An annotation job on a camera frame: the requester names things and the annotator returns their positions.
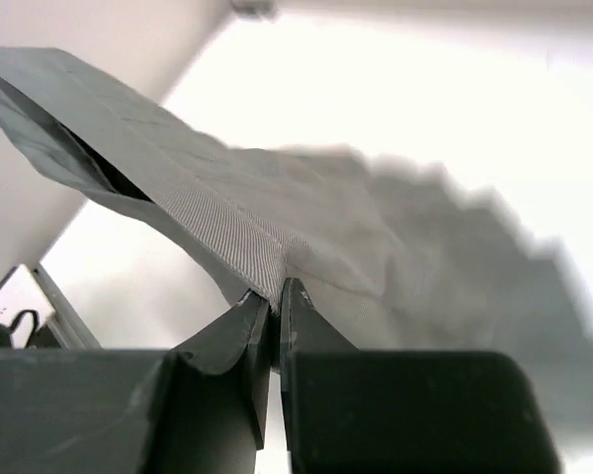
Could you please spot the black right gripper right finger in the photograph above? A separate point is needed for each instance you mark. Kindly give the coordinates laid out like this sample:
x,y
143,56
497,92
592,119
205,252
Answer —
x,y
348,410

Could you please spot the grey pleated skirt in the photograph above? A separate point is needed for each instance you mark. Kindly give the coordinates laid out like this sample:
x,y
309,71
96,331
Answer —
x,y
388,257

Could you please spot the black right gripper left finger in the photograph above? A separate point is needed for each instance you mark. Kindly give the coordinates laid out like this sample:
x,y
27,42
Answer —
x,y
198,408

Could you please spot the aluminium table frame rail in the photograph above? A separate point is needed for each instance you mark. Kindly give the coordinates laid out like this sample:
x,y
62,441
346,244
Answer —
x,y
66,326

